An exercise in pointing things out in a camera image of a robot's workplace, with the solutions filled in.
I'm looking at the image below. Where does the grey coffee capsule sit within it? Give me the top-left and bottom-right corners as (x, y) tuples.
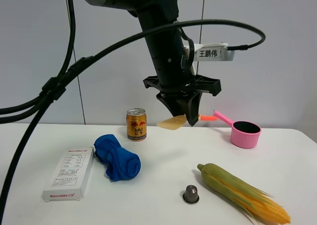
(182, 185), (200, 205)

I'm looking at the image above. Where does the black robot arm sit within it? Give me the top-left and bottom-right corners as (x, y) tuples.
(85, 0), (220, 126)

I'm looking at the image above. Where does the black cable to camera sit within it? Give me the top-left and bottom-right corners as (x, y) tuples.
(0, 18), (266, 225)

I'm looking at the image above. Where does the black cable bundle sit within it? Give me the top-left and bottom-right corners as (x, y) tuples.
(0, 0), (76, 124)

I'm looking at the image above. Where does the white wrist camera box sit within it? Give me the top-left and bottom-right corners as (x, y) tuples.
(190, 43), (235, 75)

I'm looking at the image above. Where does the toy corn cob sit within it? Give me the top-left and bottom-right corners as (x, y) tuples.
(197, 163), (291, 225)

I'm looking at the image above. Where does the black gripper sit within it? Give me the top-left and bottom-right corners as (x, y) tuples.
(143, 74), (221, 126)

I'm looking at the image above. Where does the blue rolled cloth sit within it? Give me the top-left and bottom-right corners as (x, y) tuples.
(94, 134), (141, 181)

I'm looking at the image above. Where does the gold red bull can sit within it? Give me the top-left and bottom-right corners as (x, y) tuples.
(126, 108), (147, 141)

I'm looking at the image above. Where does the white Snowhite box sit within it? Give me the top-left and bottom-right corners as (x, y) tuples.
(43, 147), (95, 202)

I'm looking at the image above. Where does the yellow spatula orange handle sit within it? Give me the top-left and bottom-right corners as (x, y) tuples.
(156, 114), (218, 130)

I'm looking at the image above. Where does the pink toy saucepan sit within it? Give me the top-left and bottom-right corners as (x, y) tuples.
(213, 111), (262, 149)

